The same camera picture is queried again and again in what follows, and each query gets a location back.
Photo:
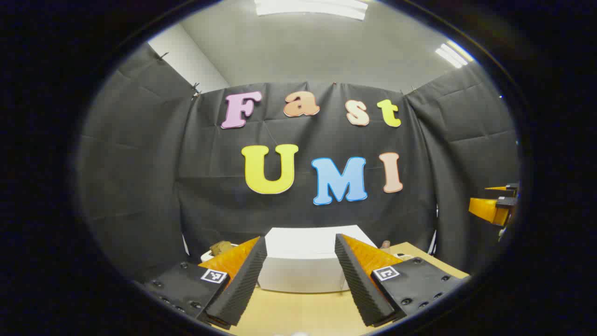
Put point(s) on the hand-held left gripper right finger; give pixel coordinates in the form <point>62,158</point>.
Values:
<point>359,289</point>

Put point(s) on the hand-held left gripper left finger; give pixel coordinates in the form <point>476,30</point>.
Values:
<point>242,289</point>

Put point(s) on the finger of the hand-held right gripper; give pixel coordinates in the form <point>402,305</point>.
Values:
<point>506,189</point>
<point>487,209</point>

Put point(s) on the white microwave oven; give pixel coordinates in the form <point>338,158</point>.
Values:
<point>303,261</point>

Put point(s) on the brown toast slice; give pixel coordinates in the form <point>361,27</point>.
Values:
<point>220,247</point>

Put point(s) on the white toaster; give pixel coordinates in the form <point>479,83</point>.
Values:
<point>206,255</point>

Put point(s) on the black backdrop cloth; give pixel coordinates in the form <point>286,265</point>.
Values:
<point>140,186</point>

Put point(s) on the long ceiling light panel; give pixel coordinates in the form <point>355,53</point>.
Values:
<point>310,7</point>

